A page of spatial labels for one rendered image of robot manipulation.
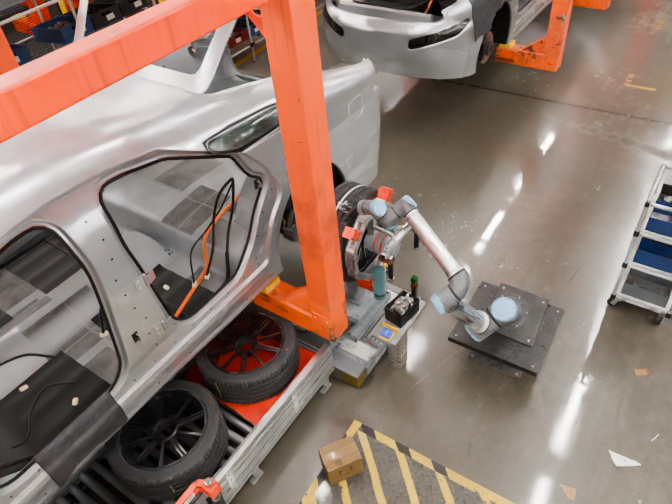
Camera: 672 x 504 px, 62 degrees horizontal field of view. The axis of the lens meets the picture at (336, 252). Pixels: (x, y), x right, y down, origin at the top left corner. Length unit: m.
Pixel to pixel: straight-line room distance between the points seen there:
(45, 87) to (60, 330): 2.22
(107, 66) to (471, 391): 3.06
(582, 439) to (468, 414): 0.70
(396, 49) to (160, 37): 4.02
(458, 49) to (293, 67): 3.45
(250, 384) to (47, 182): 1.64
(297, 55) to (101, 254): 1.23
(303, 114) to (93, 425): 1.82
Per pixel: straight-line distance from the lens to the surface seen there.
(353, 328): 4.09
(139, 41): 1.88
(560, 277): 4.83
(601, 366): 4.32
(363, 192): 3.59
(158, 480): 3.33
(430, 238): 3.19
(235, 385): 3.53
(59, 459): 3.10
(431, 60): 5.71
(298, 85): 2.46
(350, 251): 3.48
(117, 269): 2.78
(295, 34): 2.38
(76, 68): 1.77
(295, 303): 3.56
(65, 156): 2.80
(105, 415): 3.13
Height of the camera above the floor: 3.31
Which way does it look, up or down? 42 degrees down
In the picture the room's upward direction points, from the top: 6 degrees counter-clockwise
